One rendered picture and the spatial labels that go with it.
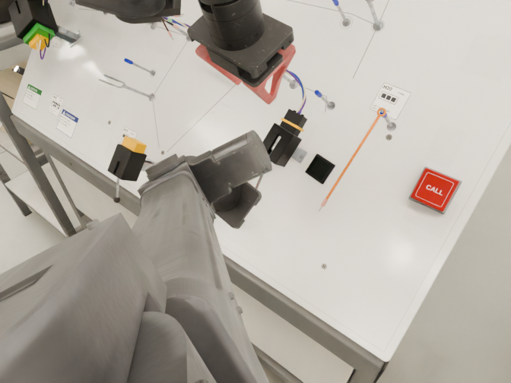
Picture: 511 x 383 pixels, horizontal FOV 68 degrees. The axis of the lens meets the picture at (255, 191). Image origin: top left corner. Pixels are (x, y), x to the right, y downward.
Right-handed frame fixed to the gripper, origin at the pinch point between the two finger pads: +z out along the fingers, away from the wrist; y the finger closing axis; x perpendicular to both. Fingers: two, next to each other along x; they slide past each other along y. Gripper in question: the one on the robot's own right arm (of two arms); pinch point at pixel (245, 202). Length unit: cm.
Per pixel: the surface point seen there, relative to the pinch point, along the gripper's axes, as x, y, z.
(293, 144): -12.8, -1.8, -2.5
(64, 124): 15, 60, 9
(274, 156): -9.2, -1.0, -3.8
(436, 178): -20.4, -22.4, 0.0
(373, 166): -17.7, -13.2, 3.9
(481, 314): -12, -61, 130
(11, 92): 23, 103, 20
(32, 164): 39, 86, 29
